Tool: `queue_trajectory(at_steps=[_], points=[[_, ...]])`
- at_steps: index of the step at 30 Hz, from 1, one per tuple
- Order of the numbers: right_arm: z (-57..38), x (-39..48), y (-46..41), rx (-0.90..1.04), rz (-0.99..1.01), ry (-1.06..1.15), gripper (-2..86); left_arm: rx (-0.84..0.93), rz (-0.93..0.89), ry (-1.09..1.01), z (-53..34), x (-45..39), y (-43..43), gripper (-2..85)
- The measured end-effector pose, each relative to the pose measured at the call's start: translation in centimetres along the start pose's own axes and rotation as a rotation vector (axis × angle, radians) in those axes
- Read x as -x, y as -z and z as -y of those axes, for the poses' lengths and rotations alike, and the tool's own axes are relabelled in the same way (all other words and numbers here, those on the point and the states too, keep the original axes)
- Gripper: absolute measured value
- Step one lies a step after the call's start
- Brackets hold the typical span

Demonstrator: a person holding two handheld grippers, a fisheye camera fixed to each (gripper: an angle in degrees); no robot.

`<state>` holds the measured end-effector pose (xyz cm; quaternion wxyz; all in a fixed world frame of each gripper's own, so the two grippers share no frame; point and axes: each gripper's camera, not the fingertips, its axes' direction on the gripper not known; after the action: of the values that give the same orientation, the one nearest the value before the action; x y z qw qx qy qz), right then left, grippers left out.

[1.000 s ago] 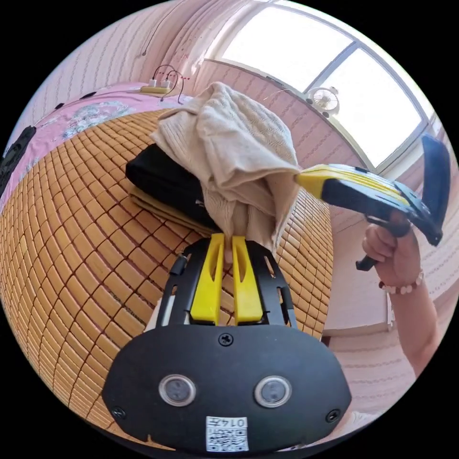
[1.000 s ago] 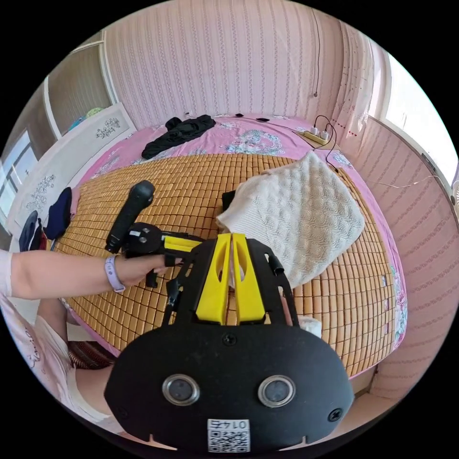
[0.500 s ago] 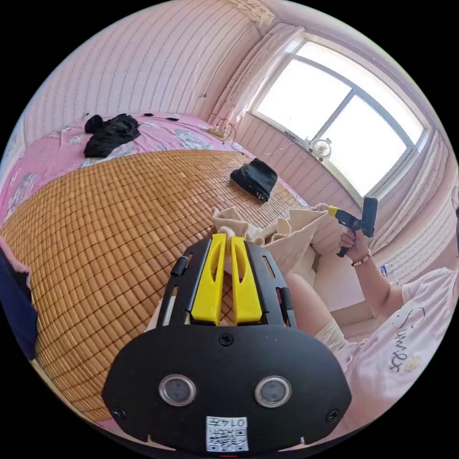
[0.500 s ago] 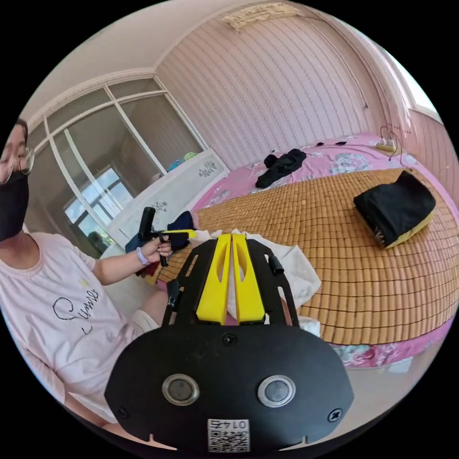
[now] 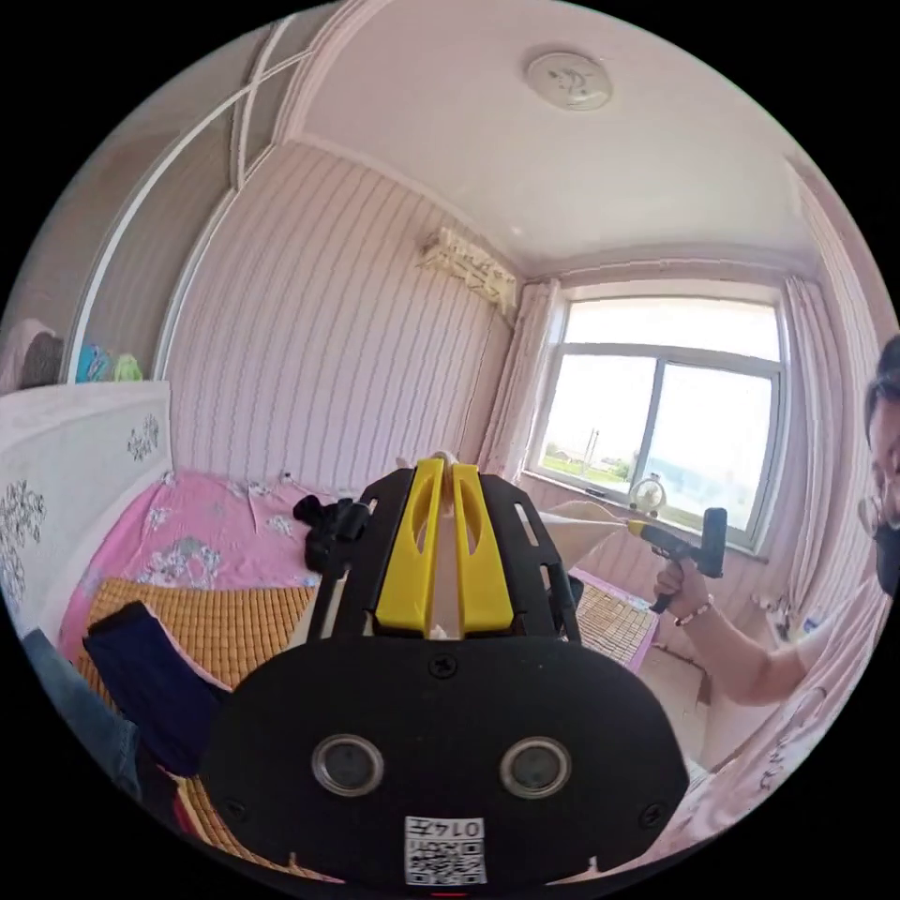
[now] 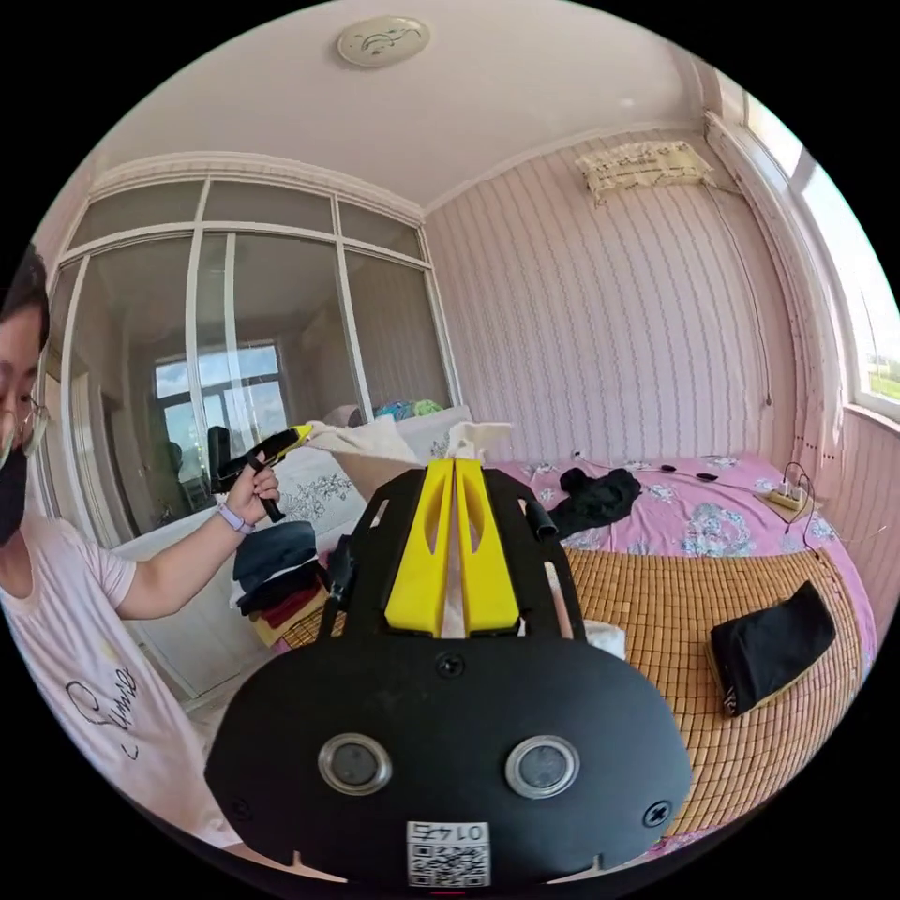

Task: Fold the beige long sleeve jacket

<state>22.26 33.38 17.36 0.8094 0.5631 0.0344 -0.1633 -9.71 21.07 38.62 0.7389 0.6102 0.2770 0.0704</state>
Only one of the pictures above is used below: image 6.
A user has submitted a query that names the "folded black garment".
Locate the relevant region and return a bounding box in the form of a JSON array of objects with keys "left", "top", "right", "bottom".
[{"left": 708, "top": 578, "right": 839, "bottom": 718}]

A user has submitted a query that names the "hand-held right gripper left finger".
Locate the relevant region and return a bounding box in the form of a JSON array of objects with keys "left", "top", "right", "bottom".
[{"left": 384, "top": 457, "right": 457, "bottom": 634}]

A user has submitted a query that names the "window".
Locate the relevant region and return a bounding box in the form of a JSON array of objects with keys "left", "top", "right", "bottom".
[{"left": 744, "top": 89, "right": 900, "bottom": 425}]

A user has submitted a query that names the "cloth-covered air conditioner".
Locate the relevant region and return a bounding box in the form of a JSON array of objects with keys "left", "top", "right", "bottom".
[{"left": 575, "top": 139, "right": 718, "bottom": 209}]

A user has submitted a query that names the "person's left hand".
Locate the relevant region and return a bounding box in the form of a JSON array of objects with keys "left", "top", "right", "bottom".
[{"left": 223, "top": 463, "right": 282, "bottom": 526}]

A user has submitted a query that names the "person's body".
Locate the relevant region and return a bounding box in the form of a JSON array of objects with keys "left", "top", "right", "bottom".
[{"left": 0, "top": 242, "right": 244, "bottom": 848}]

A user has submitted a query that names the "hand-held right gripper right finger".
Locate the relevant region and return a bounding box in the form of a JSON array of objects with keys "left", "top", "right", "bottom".
[{"left": 455, "top": 457, "right": 523, "bottom": 635}]

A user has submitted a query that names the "round ceiling lamp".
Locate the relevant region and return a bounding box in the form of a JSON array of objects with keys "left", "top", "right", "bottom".
[{"left": 336, "top": 15, "right": 432, "bottom": 69}]

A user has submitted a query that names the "crumpled black garment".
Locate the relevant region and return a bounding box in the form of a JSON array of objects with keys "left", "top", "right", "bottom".
[{"left": 547, "top": 465, "right": 644, "bottom": 544}]

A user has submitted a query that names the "pile of clothes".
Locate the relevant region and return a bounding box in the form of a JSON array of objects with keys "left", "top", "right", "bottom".
[{"left": 230, "top": 519, "right": 353, "bottom": 650}]

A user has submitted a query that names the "white flowered bedding stack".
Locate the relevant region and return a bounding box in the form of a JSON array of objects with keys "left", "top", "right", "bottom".
[{"left": 275, "top": 397, "right": 473, "bottom": 539}]

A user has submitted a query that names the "glass partition with white frame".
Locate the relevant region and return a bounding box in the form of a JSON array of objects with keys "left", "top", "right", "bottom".
[{"left": 40, "top": 175, "right": 462, "bottom": 543}]

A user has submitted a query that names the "person's left forearm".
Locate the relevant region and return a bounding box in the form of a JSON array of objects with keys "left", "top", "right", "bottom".
[{"left": 112, "top": 500, "right": 256, "bottom": 623}]

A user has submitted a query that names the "beige long sleeve jacket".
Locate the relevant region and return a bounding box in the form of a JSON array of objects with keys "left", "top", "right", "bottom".
[{"left": 306, "top": 418, "right": 628, "bottom": 660}]

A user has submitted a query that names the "sheer curtain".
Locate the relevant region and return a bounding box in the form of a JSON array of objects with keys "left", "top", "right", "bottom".
[{"left": 701, "top": 109, "right": 848, "bottom": 458}]

